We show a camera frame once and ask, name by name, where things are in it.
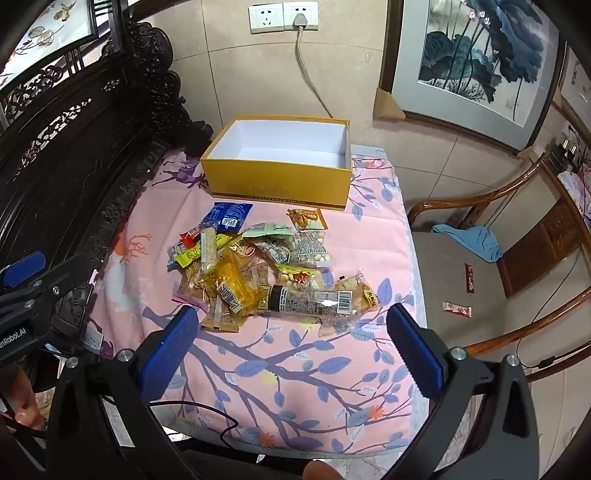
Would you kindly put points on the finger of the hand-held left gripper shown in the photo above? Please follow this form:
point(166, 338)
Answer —
point(23, 271)
point(60, 281)

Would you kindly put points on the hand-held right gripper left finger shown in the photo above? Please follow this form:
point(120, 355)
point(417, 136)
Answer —
point(171, 344)

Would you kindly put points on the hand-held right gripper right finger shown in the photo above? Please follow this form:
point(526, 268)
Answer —
point(415, 350)

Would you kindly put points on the clear pink-edged cookie bag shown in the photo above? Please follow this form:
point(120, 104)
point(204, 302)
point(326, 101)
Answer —
point(196, 288)

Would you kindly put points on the red snack bag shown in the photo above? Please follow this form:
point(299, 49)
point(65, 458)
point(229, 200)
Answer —
point(188, 238)

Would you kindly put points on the pile of assorted snack packets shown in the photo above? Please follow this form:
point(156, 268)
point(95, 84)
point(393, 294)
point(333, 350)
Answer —
point(277, 277)

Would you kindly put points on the blue snack bag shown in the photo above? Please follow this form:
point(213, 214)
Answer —
point(228, 217)

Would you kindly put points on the pale green snack bag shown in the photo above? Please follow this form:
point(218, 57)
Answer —
point(265, 229)

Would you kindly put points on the orange brown snack bag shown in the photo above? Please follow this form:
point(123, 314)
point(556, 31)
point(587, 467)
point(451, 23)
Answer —
point(307, 219)

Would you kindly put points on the yellow cardboard box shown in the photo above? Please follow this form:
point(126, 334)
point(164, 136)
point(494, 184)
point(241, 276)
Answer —
point(277, 184)

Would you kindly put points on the person's left hand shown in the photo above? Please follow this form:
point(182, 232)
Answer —
point(18, 397)

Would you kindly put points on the small white red packet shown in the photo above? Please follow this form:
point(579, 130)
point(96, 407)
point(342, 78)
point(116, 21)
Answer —
point(457, 309)

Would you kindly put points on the wooden armchair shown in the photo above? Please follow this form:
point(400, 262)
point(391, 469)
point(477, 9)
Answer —
point(461, 286)

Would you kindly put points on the dark red snack bar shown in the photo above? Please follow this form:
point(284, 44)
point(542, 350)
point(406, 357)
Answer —
point(470, 278)

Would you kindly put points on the pink printed tablecloth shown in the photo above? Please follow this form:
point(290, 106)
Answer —
point(300, 369)

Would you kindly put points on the dark carved wooden bench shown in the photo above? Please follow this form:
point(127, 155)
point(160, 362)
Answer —
point(69, 161)

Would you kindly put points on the blue cloth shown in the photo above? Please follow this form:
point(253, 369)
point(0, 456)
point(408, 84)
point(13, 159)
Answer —
point(475, 240)

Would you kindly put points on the cardboard corner protector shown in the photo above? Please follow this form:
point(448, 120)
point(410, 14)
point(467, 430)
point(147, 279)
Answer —
point(531, 153)
point(388, 104)

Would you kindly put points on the floral painted bench panel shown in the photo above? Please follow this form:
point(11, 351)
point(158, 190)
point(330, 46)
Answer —
point(46, 32)

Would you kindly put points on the framed lotus painting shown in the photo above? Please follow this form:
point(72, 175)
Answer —
point(480, 60)

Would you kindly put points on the white wall socket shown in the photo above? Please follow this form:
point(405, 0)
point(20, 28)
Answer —
point(266, 18)
point(308, 11)

